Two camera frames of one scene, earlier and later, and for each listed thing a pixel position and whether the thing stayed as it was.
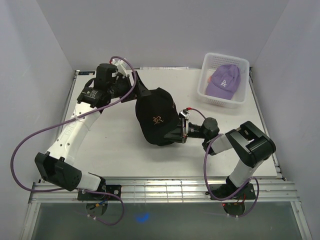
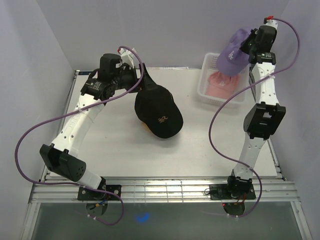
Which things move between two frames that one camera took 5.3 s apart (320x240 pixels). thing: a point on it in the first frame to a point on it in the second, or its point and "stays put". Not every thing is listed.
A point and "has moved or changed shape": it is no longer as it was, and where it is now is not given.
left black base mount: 115,189 stays put
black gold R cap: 157,115 has moved or changed shape
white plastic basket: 210,62 stays put
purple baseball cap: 224,81 to 233,60
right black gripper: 179,133 to 243,45
